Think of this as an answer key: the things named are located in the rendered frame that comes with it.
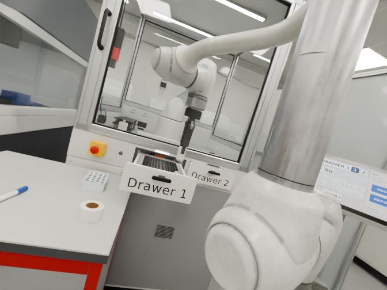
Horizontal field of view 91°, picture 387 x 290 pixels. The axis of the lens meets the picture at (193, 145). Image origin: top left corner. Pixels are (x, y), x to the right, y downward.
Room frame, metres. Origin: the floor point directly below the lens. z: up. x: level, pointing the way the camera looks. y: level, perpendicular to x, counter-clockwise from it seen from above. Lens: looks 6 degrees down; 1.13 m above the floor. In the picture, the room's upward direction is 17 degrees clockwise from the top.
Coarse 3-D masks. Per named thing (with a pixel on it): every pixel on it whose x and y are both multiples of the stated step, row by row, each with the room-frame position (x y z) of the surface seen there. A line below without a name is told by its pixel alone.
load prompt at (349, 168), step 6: (324, 162) 1.08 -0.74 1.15; (330, 162) 1.07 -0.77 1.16; (336, 162) 1.07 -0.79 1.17; (342, 162) 1.06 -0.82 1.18; (342, 168) 1.03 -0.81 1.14; (348, 168) 1.02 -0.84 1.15; (354, 168) 1.02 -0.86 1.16; (360, 168) 1.01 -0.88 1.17; (360, 174) 0.99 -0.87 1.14; (366, 174) 0.98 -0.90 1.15
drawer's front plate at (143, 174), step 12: (132, 168) 0.70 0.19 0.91; (144, 168) 0.71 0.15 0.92; (132, 180) 0.70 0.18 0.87; (144, 180) 0.71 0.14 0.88; (156, 180) 0.72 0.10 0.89; (180, 180) 0.74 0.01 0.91; (192, 180) 0.75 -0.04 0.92; (132, 192) 0.70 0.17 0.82; (144, 192) 0.71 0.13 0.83; (156, 192) 0.72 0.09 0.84; (168, 192) 0.73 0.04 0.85; (180, 192) 0.74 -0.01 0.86; (192, 192) 0.75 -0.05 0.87
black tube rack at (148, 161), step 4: (144, 160) 0.91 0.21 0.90; (148, 160) 0.95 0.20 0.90; (152, 160) 0.96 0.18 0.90; (156, 160) 0.99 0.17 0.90; (160, 160) 1.01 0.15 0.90; (144, 164) 0.85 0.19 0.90; (148, 164) 0.86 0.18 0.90; (152, 164) 0.88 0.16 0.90; (156, 164) 0.92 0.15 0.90; (160, 164) 0.93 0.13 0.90; (164, 164) 0.95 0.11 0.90; (168, 164) 0.99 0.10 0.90; (172, 164) 1.01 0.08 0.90; (156, 168) 0.85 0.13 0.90; (160, 168) 0.86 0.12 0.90; (164, 168) 0.88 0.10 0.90; (168, 168) 0.90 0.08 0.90; (172, 168) 0.92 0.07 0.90; (176, 168) 0.94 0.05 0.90; (172, 172) 0.85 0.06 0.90
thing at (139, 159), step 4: (140, 156) 1.04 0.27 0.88; (144, 156) 1.05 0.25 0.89; (148, 156) 1.05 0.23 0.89; (136, 160) 0.89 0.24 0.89; (140, 160) 1.04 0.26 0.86; (164, 160) 1.07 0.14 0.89; (140, 164) 1.05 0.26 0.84; (176, 164) 1.09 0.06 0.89; (180, 164) 1.09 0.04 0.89; (180, 168) 1.01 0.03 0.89; (180, 172) 0.98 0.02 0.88; (184, 172) 0.94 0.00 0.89
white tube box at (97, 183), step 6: (90, 174) 0.81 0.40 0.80; (102, 174) 0.85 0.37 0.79; (108, 174) 0.86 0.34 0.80; (84, 180) 0.73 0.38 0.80; (90, 180) 0.75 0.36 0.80; (96, 180) 0.77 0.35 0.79; (102, 180) 0.78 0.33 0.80; (84, 186) 0.73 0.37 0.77; (90, 186) 0.74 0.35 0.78; (96, 186) 0.74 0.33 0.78; (102, 186) 0.75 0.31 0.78
